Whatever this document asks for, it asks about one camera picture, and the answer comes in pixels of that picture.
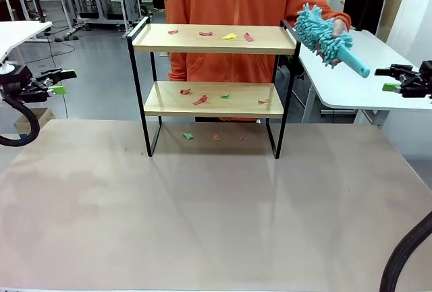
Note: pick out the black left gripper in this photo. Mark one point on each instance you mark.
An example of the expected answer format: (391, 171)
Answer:
(18, 83)

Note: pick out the brown cardboard sheet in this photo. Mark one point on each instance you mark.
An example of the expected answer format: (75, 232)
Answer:
(396, 2)

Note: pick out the yellow paper scrap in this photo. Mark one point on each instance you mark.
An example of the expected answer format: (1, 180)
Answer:
(229, 36)

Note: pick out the person's right forearm orange sleeve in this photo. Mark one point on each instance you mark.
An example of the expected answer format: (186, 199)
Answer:
(177, 66)

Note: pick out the crumpled red paper scrap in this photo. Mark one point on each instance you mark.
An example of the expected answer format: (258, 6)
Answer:
(216, 137)
(185, 91)

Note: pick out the person's left forearm orange sleeve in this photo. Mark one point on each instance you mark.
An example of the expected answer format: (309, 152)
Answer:
(339, 19)

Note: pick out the wooden two-tier black-frame shelf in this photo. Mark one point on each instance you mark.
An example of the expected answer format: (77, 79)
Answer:
(202, 47)

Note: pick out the teal chenille duster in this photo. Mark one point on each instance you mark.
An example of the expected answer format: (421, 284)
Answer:
(314, 29)

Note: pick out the open cardboard box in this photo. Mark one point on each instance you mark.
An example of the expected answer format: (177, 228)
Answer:
(33, 120)

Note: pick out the small green paper scrap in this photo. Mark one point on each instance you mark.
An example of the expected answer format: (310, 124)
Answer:
(225, 96)

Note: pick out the person's left hand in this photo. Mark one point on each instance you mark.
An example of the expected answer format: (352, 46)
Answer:
(337, 29)

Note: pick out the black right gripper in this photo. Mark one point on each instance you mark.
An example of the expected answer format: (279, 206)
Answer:
(418, 83)

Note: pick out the black monitor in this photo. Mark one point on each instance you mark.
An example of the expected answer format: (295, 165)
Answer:
(354, 5)

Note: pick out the person torso in orange jacket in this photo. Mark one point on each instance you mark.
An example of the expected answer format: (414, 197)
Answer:
(236, 2)

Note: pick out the brownish red paper scrap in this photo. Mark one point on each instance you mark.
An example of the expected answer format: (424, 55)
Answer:
(264, 102)

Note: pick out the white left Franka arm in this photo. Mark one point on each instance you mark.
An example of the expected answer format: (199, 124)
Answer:
(6, 68)

